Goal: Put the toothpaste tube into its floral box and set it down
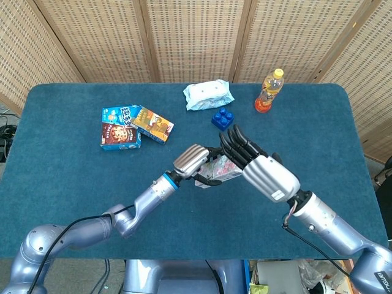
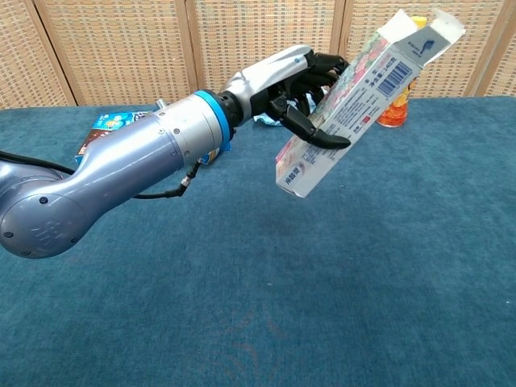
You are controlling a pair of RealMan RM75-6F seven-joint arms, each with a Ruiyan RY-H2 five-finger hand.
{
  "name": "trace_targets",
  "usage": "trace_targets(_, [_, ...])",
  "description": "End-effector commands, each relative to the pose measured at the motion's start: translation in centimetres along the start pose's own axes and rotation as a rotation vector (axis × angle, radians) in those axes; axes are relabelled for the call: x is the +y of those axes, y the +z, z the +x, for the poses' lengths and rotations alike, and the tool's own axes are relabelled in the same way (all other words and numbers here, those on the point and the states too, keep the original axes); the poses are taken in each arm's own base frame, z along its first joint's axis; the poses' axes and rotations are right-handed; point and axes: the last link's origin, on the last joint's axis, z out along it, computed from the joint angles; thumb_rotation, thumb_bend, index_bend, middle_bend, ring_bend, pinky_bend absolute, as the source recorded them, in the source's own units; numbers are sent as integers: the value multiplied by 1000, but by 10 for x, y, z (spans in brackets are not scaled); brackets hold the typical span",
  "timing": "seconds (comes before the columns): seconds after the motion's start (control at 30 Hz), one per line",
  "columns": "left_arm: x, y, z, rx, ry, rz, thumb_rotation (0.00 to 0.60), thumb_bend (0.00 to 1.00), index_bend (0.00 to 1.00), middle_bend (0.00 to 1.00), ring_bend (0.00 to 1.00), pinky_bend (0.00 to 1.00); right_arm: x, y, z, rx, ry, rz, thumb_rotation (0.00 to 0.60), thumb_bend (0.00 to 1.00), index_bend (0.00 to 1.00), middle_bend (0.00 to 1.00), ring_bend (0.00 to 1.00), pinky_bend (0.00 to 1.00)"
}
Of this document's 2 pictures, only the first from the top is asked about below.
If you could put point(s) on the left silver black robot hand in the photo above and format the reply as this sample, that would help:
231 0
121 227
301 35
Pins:
190 160

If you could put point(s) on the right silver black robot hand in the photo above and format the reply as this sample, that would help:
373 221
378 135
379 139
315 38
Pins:
269 174

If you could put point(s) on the small colourful printed cardboard box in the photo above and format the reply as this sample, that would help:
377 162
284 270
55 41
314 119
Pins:
221 170

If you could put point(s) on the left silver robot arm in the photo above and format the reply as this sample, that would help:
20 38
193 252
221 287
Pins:
147 199

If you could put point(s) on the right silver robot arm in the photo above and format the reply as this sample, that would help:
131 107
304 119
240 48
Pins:
337 226

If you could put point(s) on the yellow and blue snack box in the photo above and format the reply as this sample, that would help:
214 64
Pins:
153 124

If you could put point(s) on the blue chocolate cookie box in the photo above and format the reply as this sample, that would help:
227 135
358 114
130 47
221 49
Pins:
118 134

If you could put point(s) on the orange drink bottle yellow cap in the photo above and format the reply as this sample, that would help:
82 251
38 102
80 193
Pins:
269 95

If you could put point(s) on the grey cardboard sheet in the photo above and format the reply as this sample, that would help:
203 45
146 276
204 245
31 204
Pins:
278 277

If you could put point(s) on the blue plastic building block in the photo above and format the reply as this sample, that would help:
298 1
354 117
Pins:
222 119

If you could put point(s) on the light blue wet wipes pack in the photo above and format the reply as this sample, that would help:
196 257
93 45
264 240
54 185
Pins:
208 95

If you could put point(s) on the clear crumpled plastic bag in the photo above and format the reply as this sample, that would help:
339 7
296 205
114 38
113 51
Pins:
324 274

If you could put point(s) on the teal blue table cloth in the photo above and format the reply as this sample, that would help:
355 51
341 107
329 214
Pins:
76 177

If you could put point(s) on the black object beside table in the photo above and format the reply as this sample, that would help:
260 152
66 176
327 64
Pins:
384 190

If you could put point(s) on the silver blue robot torso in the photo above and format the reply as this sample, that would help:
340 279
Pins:
171 275

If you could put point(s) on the woven rattan folding screen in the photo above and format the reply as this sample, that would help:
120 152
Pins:
196 36

